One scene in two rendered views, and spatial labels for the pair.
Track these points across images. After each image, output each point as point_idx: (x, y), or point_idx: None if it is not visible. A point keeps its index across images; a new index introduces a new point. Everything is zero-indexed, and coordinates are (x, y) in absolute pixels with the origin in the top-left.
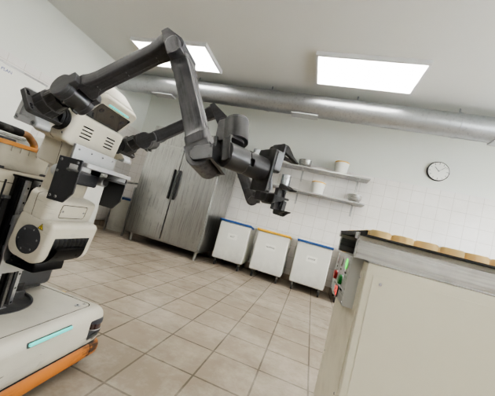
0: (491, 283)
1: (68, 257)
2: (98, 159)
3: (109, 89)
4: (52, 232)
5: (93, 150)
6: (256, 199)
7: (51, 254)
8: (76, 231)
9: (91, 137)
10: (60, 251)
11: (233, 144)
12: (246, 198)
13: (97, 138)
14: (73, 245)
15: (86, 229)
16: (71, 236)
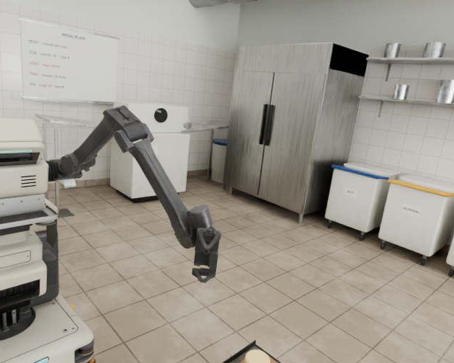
0: None
1: (22, 300)
2: (16, 205)
3: None
4: None
5: (3, 199)
6: (188, 242)
7: None
8: (16, 279)
9: None
10: (3, 301)
11: None
12: (177, 238)
13: (9, 183)
14: (21, 290)
15: (31, 274)
16: (12, 285)
